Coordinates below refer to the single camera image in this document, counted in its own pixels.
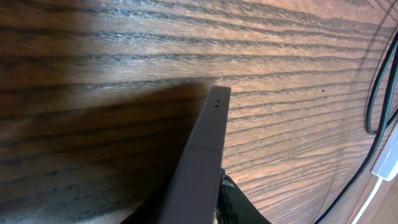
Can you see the white power strip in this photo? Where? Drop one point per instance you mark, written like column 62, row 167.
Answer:
column 385, row 166

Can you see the Samsung Galaxy smartphone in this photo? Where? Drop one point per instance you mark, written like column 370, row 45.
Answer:
column 193, row 192

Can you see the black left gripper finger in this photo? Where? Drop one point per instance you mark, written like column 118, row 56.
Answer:
column 233, row 207

